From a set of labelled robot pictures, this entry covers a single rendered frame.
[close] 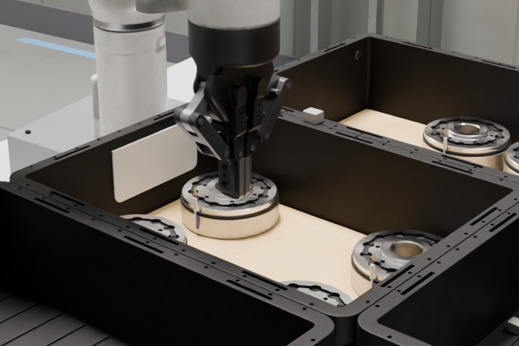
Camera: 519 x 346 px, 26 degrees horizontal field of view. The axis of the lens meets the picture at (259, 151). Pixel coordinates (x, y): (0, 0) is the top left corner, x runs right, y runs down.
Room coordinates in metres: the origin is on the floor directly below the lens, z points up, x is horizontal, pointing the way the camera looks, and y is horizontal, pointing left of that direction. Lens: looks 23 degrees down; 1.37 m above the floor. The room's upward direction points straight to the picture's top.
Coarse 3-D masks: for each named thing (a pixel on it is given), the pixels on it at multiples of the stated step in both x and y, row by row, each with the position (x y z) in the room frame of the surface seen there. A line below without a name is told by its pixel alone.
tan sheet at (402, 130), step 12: (348, 120) 1.35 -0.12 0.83; (360, 120) 1.35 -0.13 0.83; (372, 120) 1.35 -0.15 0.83; (384, 120) 1.35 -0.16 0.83; (396, 120) 1.35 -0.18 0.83; (408, 120) 1.35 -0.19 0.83; (372, 132) 1.31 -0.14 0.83; (384, 132) 1.31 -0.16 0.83; (396, 132) 1.31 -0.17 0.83; (408, 132) 1.31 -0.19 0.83; (420, 132) 1.31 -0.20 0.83; (420, 144) 1.27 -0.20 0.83
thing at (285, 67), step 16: (336, 48) 1.35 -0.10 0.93; (416, 48) 1.35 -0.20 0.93; (432, 48) 1.35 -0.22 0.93; (288, 64) 1.29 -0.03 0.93; (304, 64) 1.30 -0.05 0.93; (480, 64) 1.29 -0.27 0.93; (496, 64) 1.29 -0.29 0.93; (288, 112) 1.13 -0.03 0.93; (336, 128) 1.08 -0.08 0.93; (352, 128) 1.08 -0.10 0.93; (400, 144) 1.04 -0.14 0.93; (448, 160) 1.00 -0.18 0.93; (464, 160) 1.00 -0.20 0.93; (496, 176) 0.96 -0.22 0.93; (512, 176) 0.96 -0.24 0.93
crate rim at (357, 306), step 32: (128, 128) 1.08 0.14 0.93; (320, 128) 1.08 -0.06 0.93; (64, 160) 1.00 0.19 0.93; (416, 160) 1.00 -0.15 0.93; (512, 192) 0.93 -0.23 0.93; (128, 224) 0.86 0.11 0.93; (480, 224) 0.86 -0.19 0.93; (192, 256) 0.80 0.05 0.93; (288, 288) 0.75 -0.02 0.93; (384, 288) 0.75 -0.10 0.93; (352, 320) 0.71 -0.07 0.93
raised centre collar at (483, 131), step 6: (450, 126) 1.24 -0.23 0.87; (456, 126) 1.25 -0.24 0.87; (462, 126) 1.25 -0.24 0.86; (468, 126) 1.25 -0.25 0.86; (474, 126) 1.25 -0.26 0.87; (480, 126) 1.24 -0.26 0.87; (450, 132) 1.23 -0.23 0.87; (456, 132) 1.22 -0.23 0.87; (480, 132) 1.22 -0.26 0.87; (486, 132) 1.22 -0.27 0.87; (462, 138) 1.21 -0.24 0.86; (468, 138) 1.21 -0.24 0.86; (474, 138) 1.21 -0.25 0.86; (480, 138) 1.22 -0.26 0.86
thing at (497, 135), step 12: (444, 120) 1.27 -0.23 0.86; (456, 120) 1.28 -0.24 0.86; (468, 120) 1.28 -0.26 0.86; (480, 120) 1.27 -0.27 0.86; (432, 132) 1.24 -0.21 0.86; (444, 132) 1.24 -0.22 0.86; (492, 132) 1.24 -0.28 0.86; (504, 132) 1.24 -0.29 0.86; (456, 144) 1.21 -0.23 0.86; (468, 144) 1.20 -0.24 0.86; (480, 144) 1.20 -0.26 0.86; (492, 144) 1.20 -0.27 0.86; (504, 144) 1.20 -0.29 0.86
